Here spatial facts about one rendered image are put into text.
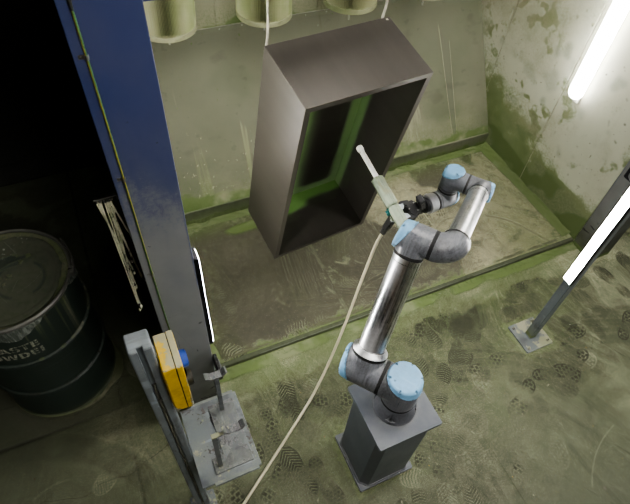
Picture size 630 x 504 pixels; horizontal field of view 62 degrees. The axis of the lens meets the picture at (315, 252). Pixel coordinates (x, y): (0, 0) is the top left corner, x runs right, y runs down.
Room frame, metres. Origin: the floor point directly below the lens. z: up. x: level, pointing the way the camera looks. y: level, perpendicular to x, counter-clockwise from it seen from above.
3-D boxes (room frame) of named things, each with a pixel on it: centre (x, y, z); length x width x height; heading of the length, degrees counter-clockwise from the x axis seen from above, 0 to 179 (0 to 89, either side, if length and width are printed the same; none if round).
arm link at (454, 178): (1.79, -0.59, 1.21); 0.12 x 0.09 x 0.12; 67
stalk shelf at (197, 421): (0.68, 0.29, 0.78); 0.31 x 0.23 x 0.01; 29
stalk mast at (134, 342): (0.61, 0.42, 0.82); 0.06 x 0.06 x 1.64; 29
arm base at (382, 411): (0.94, -0.41, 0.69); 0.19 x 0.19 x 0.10
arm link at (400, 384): (0.94, -0.40, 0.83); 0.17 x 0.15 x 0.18; 67
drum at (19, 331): (1.24, 1.34, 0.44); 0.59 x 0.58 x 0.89; 99
